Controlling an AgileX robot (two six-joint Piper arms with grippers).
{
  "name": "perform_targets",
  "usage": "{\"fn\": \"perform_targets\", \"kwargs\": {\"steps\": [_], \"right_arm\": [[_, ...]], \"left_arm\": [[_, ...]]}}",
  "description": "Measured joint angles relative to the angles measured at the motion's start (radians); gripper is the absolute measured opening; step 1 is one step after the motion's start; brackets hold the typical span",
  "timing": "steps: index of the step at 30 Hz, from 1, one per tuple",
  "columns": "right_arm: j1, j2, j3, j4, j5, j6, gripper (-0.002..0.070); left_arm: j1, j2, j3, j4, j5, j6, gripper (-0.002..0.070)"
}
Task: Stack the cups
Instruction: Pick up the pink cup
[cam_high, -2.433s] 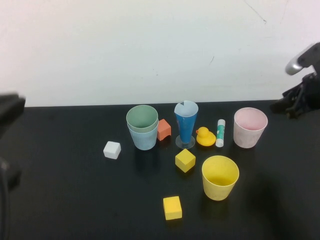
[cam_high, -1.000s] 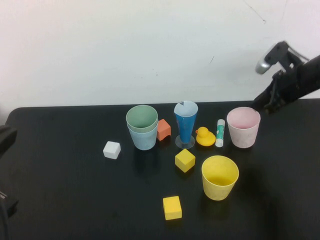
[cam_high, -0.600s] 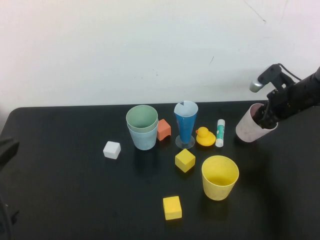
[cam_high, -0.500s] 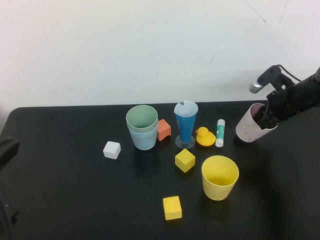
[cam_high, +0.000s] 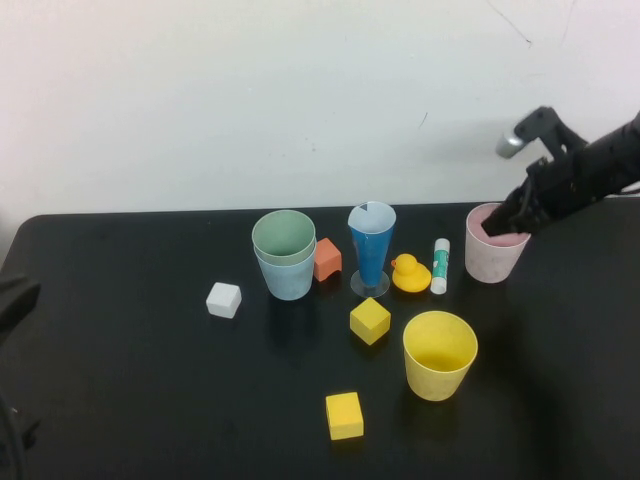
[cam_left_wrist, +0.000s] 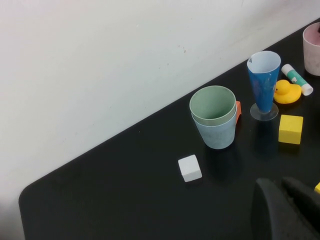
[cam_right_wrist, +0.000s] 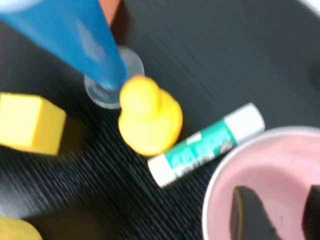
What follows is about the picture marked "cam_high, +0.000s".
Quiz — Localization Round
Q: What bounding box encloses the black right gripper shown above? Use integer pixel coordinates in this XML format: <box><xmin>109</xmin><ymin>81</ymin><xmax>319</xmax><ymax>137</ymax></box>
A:
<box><xmin>481</xmin><ymin>146</ymin><xmax>600</xmax><ymax>237</ymax></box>

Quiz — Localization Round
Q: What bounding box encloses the pink plastic cup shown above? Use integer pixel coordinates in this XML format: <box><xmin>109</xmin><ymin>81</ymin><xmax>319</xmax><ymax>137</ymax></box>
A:
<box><xmin>464</xmin><ymin>202</ymin><xmax>532</xmax><ymax>285</ymax></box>

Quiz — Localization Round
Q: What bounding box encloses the yellow plastic cup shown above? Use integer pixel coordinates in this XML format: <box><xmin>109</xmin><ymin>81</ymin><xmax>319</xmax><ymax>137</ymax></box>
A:
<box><xmin>402</xmin><ymin>310</ymin><xmax>479</xmax><ymax>402</ymax></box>

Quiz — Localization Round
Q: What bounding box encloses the light green plastic cup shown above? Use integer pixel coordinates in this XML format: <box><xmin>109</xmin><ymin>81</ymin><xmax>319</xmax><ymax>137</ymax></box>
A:
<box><xmin>251</xmin><ymin>209</ymin><xmax>317</xmax><ymax>265</ymax></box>

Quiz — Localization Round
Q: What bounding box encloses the white green glue stick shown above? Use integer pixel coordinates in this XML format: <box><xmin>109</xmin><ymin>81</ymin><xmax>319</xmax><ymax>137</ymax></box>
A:
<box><xmin>429</xmin><ymin>238</ymin><xmax>452</xmax><ymax>296</ymax></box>

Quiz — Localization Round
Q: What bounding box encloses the yellow rubber duck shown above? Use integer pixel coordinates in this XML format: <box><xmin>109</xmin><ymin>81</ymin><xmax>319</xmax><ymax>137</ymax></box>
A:
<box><xmin>390</xmin><ymin>253</ymin><xmax>432</xmax><ymax>294</ymax></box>

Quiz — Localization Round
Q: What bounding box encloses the blue conical paper cup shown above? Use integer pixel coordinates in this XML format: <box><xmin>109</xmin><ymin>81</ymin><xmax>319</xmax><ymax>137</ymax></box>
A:
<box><xmin>347</xmin><ymin>201</ymin><xmax>397</xmax><ymax>300</ymax></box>

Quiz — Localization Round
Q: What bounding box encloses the yellow wooden cube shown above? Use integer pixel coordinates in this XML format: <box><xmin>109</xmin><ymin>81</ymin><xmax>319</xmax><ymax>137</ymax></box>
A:
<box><xmin>324</xmin><ymin>391</ymin><xmax>365</xmax><ymax>442</ymax></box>
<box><xmin>349</xmin><ymin>296</ymin><xmax>392</xmax><ymax>347</ymax></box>

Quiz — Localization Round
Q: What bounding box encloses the orange arch block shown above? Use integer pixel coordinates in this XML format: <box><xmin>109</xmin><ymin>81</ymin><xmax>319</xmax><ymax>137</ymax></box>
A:
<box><xmin>314</xmin><ymin>237</ymin><xmax>343</xmax><ymax>283</ymax></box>

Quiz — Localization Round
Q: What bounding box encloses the light blue plastic cup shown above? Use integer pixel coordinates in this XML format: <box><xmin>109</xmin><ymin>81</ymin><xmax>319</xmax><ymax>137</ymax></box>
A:
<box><xmin>253</xmin><ymin>238</ymin><xmax>317</xmax><ymax>302</ymax></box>

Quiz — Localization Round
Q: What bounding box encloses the white cube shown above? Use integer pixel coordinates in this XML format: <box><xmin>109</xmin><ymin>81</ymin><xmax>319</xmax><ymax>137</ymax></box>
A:
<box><xmin>205</xmin><ymin>281</ymin><xmax>243</xmax><ymax>319</ymax></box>

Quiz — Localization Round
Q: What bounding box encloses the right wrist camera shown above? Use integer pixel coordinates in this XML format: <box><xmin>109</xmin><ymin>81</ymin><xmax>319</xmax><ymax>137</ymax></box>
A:
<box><xmin>495</xmin><ymin>106</ymin><xmax>587</xmax><ymax>161</ymax></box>

